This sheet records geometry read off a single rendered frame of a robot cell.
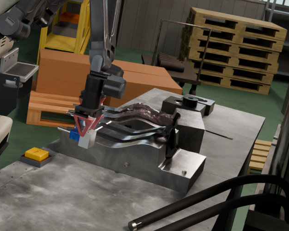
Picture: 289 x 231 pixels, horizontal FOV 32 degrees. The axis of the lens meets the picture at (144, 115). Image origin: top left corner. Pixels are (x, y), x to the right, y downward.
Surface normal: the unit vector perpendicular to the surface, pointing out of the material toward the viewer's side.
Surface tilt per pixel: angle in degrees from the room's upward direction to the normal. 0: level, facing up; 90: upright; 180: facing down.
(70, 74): 90
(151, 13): 90
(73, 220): 0
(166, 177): 90
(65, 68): 90
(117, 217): 0
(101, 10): 73
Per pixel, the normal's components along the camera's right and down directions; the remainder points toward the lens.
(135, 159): -0.33, 0.22
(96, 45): -0.21, -0.03
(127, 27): 0.00, 0.29
